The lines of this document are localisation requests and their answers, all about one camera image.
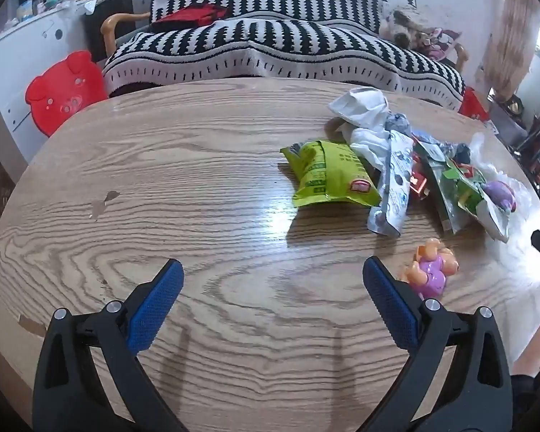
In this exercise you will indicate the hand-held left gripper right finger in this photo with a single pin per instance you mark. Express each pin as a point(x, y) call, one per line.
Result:
point(393, 308)

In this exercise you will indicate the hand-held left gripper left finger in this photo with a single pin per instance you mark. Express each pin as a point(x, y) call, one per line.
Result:
point(157, 306)

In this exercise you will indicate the purple round item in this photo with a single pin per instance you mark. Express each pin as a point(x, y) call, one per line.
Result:
point(499, 194)

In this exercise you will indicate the green silver foil wrapper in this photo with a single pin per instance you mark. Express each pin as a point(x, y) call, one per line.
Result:
point(445, 193)

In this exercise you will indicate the silver dotted foil wrapper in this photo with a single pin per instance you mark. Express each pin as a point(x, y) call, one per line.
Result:
point(393, 189)

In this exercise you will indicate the green snack packet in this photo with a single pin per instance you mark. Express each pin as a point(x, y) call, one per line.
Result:
point(328, 175)

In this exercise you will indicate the purple orange toy figure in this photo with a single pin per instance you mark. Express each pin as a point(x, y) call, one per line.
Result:
point(429, 270)

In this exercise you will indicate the clear plastic bag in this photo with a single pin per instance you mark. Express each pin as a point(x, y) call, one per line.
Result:
point(524, 189)

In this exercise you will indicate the green red snack wrapper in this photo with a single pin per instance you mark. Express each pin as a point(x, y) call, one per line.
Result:
point(472, 191)

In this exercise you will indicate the dark wooden furniture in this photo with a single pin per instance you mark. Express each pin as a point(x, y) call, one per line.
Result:
point(537, 144)

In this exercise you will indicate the small red box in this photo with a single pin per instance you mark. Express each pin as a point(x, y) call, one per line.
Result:
point(417, 184)

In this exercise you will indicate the red plastic stool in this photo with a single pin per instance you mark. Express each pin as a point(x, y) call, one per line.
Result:
point(473, 104)

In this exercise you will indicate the white crumpled tissue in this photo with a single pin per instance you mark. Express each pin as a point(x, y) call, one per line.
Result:
point(369, 146)

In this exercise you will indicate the grey crumpled wrapper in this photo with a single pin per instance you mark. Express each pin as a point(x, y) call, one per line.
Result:
point(398, 122)

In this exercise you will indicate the white plastic packet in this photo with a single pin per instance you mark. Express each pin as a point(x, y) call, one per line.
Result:
point(364, 108)

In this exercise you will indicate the brown patterned curtain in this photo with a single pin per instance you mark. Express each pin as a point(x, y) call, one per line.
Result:
point(513, 36)

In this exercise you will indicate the pink patterned cloth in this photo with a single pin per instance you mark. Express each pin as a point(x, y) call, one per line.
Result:
point(443, 42)

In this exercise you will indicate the red pig stool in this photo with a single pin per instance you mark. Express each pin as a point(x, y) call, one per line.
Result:
point(65, 94)

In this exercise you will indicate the fluffy plush toy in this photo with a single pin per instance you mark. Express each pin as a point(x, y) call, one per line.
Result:
point(405, 24)

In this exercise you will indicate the black white striped sofa blanket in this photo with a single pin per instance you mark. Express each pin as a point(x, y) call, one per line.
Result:
point(270, 49)

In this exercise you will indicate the white cabinet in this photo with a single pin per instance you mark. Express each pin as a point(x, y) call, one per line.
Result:
point(13, 63)

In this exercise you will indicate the wooden sofa armrest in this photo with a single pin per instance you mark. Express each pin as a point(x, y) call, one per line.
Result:
point(112, 24)

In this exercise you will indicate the red cloth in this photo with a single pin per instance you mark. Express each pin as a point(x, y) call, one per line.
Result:
point(191, 15)

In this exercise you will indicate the black side cabinet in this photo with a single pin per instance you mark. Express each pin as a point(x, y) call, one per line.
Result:
point(110, 6)

